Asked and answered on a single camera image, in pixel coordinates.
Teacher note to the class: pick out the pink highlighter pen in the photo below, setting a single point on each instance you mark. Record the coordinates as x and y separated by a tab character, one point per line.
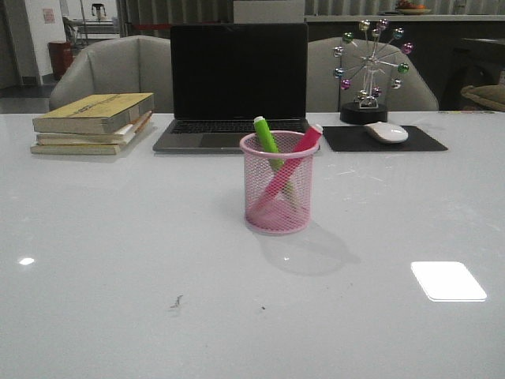
309	140

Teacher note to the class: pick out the green highlighter pen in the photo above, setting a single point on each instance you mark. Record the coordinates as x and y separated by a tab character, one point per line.
268	144

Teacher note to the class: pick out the pink mesh pen holder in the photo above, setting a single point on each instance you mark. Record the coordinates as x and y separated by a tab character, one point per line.
277	216

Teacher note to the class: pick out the black mouse pad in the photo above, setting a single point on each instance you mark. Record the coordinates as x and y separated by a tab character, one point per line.
356	139

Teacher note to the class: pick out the grey laptop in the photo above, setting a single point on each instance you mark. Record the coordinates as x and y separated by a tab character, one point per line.
225	75

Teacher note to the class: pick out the middle cream book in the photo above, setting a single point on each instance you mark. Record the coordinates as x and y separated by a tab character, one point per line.
122	136

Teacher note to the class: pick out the white computer mouse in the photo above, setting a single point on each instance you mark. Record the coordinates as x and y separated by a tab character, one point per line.
386	132

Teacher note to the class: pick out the right beige armchair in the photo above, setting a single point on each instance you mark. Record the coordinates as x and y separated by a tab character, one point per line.
401	92

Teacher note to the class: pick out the beige armchair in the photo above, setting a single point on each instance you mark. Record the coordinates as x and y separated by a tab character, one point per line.
124	65
401	92

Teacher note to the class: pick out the top yellow book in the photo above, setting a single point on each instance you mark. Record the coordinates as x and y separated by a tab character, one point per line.
96	114

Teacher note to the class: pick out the yellow book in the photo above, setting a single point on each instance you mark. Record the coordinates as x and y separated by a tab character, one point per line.
96	114
78	149

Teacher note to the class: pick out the ferris wheel desk ornament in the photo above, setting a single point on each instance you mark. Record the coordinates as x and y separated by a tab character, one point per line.
365	107

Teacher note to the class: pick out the left beige armchair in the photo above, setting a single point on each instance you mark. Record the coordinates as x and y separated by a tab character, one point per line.
124	65

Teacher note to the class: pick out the white cabinet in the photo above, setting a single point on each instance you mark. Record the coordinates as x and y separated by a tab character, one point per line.
266	12

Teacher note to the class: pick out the red barrier belt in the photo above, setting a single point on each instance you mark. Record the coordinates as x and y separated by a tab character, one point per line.
149	27

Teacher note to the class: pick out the bottom yellow book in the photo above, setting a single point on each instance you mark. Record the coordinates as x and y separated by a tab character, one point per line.
78	149

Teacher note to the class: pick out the red trash bin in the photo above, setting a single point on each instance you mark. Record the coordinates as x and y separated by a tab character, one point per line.
61	57

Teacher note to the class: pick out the fruit bowl on counter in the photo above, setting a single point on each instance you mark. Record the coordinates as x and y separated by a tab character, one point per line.
407	7

